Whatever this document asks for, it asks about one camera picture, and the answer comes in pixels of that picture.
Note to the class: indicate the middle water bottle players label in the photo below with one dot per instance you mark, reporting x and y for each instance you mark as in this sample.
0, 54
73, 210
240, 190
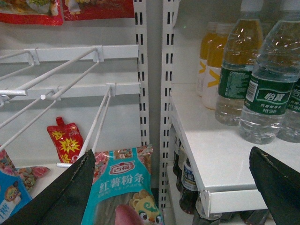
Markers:
240, 52

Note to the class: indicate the dark tea bottle under shelf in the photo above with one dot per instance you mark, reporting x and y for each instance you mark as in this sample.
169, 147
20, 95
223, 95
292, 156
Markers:
189, 191

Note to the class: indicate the clear water bottle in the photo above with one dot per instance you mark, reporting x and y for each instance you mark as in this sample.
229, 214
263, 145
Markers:
275, 72

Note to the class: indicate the leftmost cut-off water bottle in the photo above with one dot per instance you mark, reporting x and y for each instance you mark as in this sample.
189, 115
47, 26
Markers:
290, 129

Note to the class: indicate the lower white hook rail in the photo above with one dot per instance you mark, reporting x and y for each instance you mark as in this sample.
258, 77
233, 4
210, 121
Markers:
84, 90

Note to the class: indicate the yellow drink bottle front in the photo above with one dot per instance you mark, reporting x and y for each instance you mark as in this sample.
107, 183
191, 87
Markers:
213, 67

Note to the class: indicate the white hook rail bar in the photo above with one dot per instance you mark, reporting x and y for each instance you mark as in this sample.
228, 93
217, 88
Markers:
35, 56

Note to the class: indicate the white slotted upright post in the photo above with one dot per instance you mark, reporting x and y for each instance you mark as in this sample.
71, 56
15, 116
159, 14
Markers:
141, 39

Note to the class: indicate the upper white wire hook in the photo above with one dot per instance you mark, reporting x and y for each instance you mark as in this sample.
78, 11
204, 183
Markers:
21, 91

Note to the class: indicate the red sauce pouch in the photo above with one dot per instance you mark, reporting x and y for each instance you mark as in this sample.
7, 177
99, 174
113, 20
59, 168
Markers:
66, 139

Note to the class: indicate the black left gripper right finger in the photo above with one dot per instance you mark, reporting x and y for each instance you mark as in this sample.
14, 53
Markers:
279, 186

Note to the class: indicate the red snack bag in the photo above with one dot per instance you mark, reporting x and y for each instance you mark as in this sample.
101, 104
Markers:
79, 10
31, 12

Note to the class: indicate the blue snack packet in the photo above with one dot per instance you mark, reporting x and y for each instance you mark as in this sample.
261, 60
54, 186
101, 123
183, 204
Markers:
16, 184

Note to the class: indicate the teal sweet potato noodle packet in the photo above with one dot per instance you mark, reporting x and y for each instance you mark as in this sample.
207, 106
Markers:
121, 190

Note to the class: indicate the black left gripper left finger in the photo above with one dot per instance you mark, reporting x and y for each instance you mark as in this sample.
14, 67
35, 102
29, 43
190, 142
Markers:
64, 201

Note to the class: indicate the yellow drink bottle back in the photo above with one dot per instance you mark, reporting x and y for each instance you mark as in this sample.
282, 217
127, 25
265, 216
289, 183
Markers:
204, 48

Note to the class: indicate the yellow drink bottle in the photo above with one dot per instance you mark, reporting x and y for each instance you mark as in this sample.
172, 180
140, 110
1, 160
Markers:
213, 67
204, 48

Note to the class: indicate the red snack bag top left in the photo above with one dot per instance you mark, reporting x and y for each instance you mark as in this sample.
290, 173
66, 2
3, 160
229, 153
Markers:
31, 12

